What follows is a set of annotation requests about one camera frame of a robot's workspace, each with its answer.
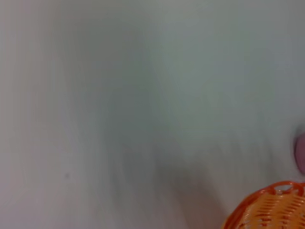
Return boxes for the orange plastic woven basket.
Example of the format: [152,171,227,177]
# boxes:
[221,181,305,229]

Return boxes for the pink plush peach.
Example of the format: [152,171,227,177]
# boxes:
[294,133,305,177]

